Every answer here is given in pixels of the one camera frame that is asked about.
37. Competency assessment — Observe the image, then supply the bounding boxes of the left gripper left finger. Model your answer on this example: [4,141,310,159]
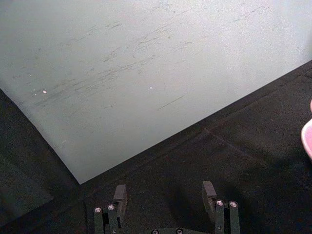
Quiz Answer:
[94,184,128,234]

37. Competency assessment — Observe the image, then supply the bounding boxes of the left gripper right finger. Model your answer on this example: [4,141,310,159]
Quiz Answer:
[201,181,241,234]

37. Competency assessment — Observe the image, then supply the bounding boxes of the black table cloth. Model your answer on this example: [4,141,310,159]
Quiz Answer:
[0,60,312,234]

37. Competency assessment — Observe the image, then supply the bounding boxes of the black curtain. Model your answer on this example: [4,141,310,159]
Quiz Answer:
[0,89,81,220]

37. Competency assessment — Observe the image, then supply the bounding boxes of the pink bowl with handle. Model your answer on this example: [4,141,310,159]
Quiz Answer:
[301,99,312,160]

